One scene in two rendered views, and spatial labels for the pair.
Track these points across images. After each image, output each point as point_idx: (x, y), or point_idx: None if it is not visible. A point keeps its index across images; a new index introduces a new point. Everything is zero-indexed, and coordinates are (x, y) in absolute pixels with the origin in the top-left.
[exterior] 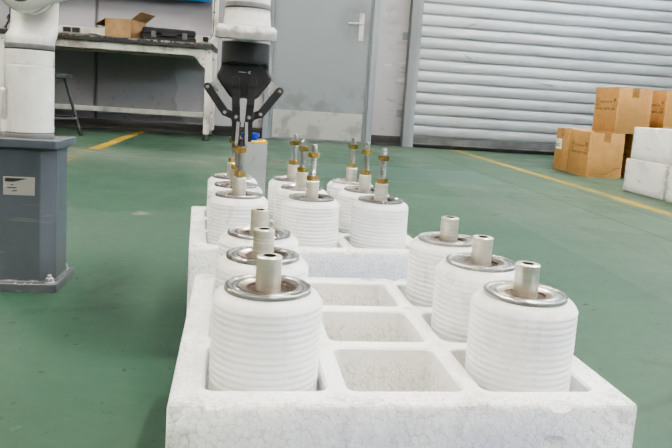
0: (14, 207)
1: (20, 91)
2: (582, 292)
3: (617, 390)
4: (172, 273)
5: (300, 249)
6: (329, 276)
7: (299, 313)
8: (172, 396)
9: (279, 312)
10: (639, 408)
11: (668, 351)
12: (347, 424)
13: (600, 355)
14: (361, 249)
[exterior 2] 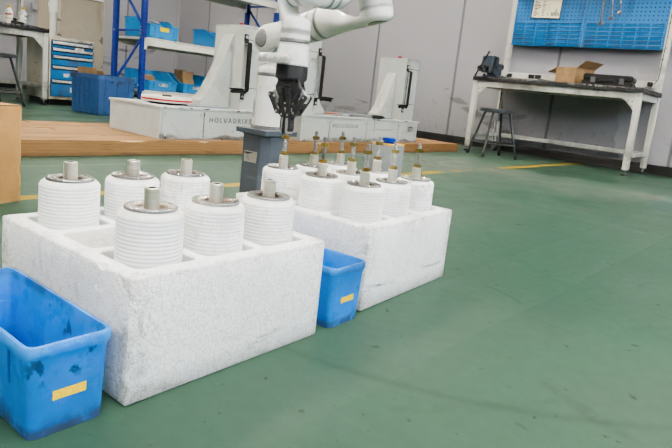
0: (247, 169)
1: (258, 100)
2: (667, 340)
3: (148, 274)
4: None
5: None
6: (303, 229)
7: (52, 188)
8: (12, 214)
9: (44, 185)
10: (429, 391)
11: (603, 393)
12: (40, 244)
13: (514, 365)
14: (329, 215)
